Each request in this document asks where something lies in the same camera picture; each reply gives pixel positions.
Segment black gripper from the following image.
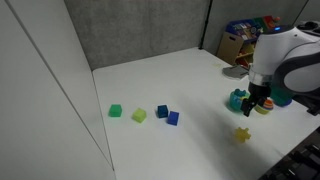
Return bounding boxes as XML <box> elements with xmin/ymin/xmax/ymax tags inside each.
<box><xmin>241</xmin><ymin>81</ymin><xmax>268</xmax><ymax>118</ymax></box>

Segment yellow microbe shaped toy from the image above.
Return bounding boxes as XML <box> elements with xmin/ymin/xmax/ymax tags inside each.
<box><xmin>233</xmin><ymin>126</ymin><xmax>252</xmax><ymax>144</ymax></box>

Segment teal rubber toy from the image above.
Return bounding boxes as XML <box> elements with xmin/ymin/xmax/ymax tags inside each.
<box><xmin>233</xmin><ymin>88</ymin><xmax>248</xmax><ymax>101</ymax></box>

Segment green bowl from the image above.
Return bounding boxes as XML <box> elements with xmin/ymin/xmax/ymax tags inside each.
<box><xmin>228</xmin><ymin>89</ymin><xmax>252</xmax><ymax>113</ymax></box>

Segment colourful toy shelf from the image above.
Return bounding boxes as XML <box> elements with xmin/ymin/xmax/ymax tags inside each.
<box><xmin>216</xmin><ymin>15</ymin><xmax>282</xmax><ymax>68</ymax></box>

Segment rainbow stacked cups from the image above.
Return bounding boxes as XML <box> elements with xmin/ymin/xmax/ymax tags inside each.
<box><xmin>254</xmin><ymin>98</ymin><xmax>275</xmax><ymax>116</ymax></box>

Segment gray metal plate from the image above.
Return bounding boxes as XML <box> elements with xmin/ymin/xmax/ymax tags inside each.
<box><xmin>221</xmin><ymin>64</ymin><xmax>250</xmax><ymax>81</ymax></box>

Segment black perforated base table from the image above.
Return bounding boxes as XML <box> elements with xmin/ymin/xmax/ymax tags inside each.
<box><xmin>258</xmin><ymin>128</ymin><xmax>320</xmax><ymax>180</ymax></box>

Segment blue cube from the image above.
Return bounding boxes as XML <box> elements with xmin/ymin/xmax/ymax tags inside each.
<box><xmin>166</xmin><ymin>110</ymin><xmax>181</xmax><ymax>127</ymax></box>

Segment dark teal cube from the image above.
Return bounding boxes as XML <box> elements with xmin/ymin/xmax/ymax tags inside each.
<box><xmin>156</xmin><ymin>104</ymin><xmax>170</xmax><ymax>119</ymax></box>

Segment lime cube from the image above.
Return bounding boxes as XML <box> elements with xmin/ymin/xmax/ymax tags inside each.
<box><xmin>131</xmin><ymin>107</ymin><xmax>148</xmax><ymax>124</ymax></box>

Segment green cube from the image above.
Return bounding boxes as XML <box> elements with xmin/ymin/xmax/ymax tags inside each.
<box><xmin>107</xmin><ymin>103</ymin><xmax>123</xmax><ymax>118</ymax></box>

